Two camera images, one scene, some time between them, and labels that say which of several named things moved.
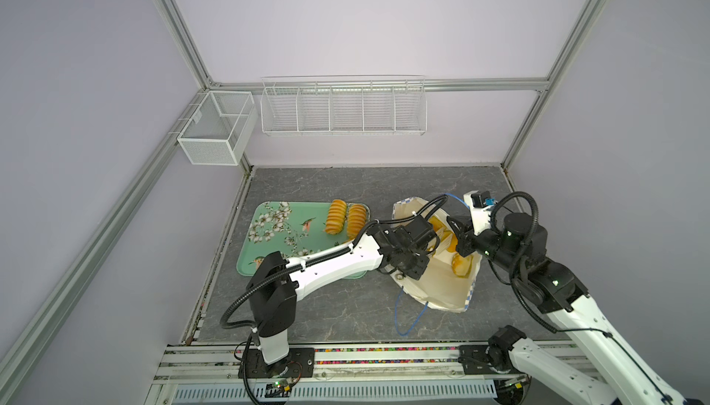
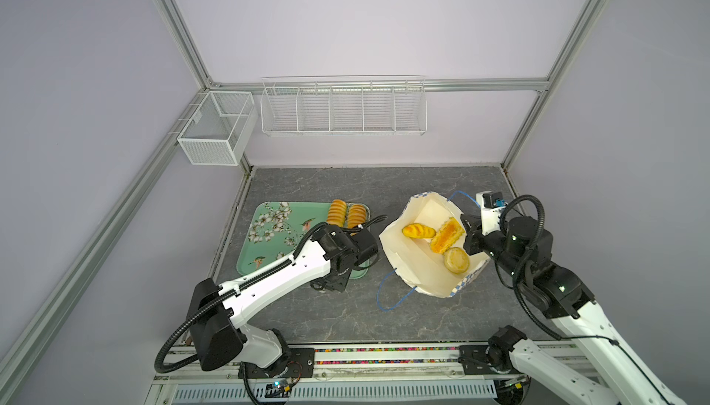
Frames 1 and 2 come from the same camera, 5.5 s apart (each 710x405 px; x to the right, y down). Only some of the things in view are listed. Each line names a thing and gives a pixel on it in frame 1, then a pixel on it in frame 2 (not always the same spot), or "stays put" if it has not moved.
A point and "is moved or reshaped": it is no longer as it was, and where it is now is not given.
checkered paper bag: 438,286 is moved or reshaped
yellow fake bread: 336,216 stays put
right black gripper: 466,239 stays put
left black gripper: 418,272 → 339,286
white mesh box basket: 219,128 stays put
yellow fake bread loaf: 356,219 stays put
